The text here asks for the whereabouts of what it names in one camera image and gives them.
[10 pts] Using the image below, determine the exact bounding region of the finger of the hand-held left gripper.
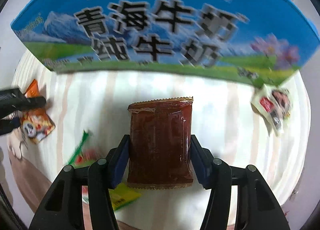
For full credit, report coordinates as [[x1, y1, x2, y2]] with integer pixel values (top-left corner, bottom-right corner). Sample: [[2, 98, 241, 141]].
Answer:
[[0, 114, 22, 136], [0, 87, 47, 117]]

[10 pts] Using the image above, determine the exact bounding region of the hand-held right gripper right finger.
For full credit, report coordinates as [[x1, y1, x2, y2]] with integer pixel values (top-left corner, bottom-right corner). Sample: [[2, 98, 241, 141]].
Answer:
[[190, 134, 292, 230]]

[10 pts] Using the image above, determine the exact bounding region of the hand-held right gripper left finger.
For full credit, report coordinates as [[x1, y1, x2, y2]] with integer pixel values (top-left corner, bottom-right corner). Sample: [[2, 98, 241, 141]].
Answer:
[[29, 134, 130, 230]]

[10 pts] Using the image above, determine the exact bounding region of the orange panda snack packet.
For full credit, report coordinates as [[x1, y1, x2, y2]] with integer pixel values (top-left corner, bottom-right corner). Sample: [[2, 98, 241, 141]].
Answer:
[[19, 79, 56, 145]]

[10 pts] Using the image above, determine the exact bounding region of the brown sauce packet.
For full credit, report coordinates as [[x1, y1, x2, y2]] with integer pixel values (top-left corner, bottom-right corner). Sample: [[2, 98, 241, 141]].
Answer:
[[127, 96, 195, 191]]

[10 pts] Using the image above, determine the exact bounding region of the blue printed cardboard box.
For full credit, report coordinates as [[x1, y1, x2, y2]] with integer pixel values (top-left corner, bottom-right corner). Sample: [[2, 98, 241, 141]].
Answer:
[[10, 0, 320, 87]]

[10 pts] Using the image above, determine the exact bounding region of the green yellow snack packet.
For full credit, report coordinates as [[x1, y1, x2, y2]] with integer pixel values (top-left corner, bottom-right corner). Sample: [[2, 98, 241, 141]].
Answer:
[[109, 182, 143, 212]]

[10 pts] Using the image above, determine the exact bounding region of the cat print blanket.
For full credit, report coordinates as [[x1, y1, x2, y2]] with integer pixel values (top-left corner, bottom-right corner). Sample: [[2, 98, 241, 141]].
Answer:
[[6, 50, 313, 230]]

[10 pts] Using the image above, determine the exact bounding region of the small white cartoon packet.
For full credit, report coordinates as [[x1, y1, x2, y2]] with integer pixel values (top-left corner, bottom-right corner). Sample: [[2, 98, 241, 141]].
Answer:
[[250, 83, 293, 137]]

